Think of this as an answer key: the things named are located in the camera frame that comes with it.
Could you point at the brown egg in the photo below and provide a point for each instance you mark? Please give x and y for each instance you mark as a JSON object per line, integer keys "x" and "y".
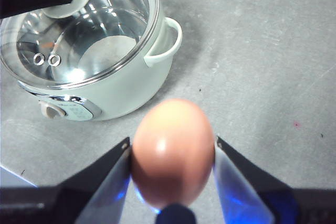
{"x": 172, "y": 153}

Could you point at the pale green electric pot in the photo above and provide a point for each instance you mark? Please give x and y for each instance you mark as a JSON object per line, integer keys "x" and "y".
{"x": 126, "y": 95}

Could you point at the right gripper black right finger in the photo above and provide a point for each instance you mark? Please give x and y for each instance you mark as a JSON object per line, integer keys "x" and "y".
{"x": 257, "y": 197}

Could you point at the glass lid with green knob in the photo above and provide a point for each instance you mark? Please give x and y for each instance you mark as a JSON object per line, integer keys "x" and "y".
{"x": 105, "y": 24}

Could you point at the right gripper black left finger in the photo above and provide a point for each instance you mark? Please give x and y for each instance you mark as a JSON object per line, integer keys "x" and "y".
{"x": 78, "y": 197}

